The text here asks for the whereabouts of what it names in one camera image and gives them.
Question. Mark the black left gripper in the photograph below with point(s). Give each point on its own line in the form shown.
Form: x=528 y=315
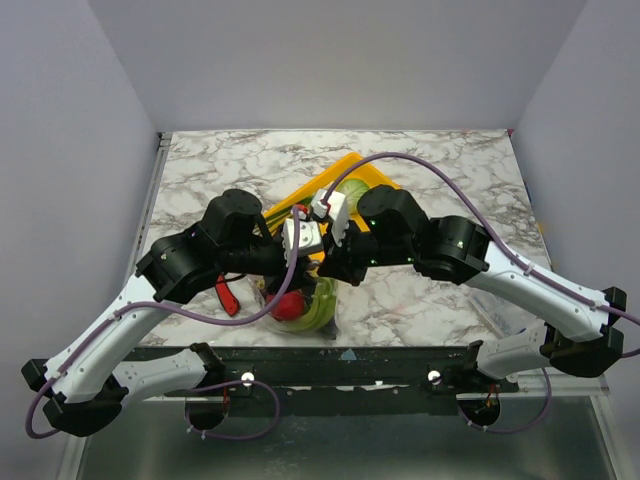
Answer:
x=274 y=282

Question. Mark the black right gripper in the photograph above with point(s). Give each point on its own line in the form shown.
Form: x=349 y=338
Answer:
x=335 y=265

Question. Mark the red tomato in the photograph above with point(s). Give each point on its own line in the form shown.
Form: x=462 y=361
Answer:
x=290 y=307

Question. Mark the clear pink-dotted zip bag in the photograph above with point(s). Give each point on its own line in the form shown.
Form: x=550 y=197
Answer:
x=328 y=332

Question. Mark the green celery stalk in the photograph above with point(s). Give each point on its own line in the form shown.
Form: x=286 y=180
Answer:
x=321 y=309

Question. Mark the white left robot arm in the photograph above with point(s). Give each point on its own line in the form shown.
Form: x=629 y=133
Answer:
x=83 y=388

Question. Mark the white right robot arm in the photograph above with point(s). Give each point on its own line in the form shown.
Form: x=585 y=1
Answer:
x=573 y=332

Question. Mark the green chive bundle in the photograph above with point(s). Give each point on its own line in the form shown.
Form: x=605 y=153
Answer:
x=270 y=221

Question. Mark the green cabbage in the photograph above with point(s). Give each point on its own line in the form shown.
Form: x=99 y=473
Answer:
x=353 y=189

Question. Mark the clear plastic packet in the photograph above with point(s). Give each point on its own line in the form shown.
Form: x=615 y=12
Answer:
x=503 y=317

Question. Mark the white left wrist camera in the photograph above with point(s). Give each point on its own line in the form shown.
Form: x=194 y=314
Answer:
x=301 y=236

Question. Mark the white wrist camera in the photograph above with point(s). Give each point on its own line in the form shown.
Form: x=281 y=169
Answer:
x=333 y=210
x=301 y=236

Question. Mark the red black handled tool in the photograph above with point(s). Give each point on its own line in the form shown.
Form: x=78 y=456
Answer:
x=227 y=299

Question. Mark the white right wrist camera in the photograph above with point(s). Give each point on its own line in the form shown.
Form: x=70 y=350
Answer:
x=333 y=210

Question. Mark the black metal base rail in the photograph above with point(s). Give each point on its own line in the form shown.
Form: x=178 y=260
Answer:
x=345 y=381

